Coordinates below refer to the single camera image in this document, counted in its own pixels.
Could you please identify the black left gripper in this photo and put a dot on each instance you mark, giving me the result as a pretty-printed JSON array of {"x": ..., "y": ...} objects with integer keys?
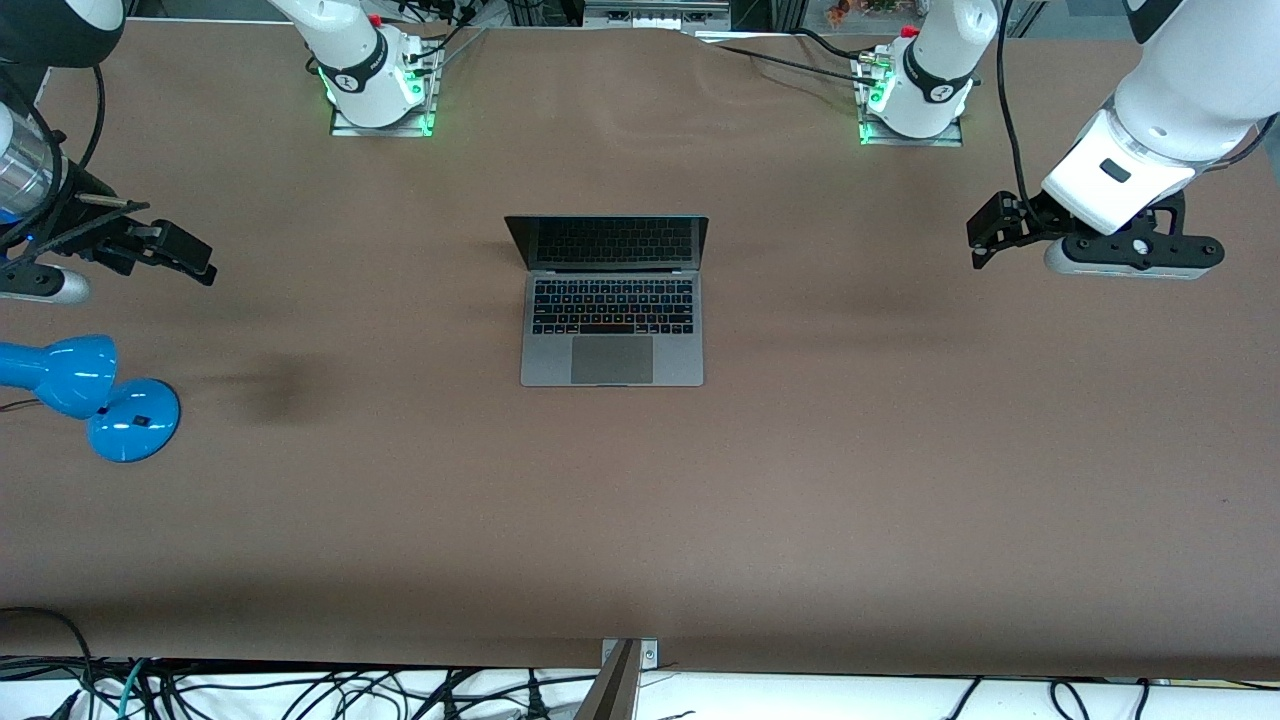
[{"x": 1030, "y": 217}]

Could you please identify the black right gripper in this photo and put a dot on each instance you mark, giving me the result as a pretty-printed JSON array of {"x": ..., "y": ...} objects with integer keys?
[{"x": 82, "y": 222}]

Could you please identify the grey laptop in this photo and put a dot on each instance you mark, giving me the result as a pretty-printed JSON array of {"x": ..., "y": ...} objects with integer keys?
[{"x": 612, "y": 360}]

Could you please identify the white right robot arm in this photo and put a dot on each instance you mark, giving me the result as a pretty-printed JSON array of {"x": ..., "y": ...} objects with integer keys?
[{"x": 360, "y": 70}]

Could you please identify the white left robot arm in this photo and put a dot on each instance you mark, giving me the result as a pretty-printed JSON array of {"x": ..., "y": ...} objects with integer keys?
[{"x": 1180, "y": 90}]

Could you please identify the blue desk lamp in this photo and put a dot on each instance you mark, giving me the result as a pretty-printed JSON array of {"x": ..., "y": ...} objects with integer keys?
[{"x": 130, "y": 420}]

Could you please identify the orange background object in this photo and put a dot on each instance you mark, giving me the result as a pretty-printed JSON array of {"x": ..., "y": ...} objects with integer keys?
[{"x": 860, "y": 8}]

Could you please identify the brown table cover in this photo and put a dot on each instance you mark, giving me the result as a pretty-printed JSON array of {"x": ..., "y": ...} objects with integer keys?
[{"x": 900, "y": 500}]

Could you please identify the white board under table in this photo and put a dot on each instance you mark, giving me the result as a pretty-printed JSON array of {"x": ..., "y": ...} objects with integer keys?
[{"x": 800, "y": 700}]

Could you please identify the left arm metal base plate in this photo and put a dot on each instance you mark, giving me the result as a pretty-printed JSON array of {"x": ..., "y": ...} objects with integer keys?
[{"x": 915, "y": 141}]

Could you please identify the silver equipment rail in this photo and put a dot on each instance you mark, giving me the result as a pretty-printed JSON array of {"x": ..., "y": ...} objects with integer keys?
[{"x": 655, "y": 15}]

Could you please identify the silver mounting bracket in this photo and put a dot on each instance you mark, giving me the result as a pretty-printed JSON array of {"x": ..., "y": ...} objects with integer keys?
[{"x": 650, "y": 655}]

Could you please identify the grey camera pole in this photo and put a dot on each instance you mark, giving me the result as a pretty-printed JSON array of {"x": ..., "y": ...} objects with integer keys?
[{"x": 612, "y": 695}]

